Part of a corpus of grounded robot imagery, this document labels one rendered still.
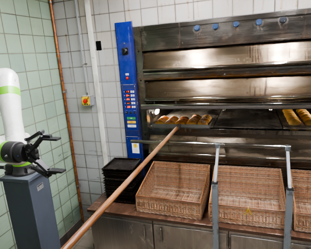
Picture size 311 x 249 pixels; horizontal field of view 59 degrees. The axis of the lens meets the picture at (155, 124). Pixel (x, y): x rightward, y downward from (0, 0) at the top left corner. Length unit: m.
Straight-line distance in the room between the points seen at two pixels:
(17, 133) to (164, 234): 1.45
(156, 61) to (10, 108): 1.40
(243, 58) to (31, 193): 1.82
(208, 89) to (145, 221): 1.22
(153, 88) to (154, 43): 0.40
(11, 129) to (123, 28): 1.48
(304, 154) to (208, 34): 1.26
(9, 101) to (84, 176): 1.80
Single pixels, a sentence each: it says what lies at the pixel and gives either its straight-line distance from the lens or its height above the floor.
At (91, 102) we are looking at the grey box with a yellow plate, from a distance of 2.80.
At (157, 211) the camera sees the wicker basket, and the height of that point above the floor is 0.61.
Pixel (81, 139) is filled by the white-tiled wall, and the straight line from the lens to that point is 3.05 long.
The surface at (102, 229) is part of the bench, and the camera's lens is 2.66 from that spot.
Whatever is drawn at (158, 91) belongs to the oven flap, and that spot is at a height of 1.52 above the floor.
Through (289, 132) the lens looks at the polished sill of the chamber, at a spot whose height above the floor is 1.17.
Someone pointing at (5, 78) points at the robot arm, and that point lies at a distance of 1.64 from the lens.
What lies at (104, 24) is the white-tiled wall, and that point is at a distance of 2.73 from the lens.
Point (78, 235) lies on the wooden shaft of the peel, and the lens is 1.23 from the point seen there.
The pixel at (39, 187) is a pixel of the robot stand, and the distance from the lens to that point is 1.90.
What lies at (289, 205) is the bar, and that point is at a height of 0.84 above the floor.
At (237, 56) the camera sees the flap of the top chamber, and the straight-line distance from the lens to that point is 2.40.
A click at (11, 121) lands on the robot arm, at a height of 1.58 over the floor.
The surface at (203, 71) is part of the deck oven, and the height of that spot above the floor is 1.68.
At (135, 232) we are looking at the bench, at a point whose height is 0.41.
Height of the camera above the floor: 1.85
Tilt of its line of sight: 14 degrees down
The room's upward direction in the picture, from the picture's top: 4 degrees counter-clockwise
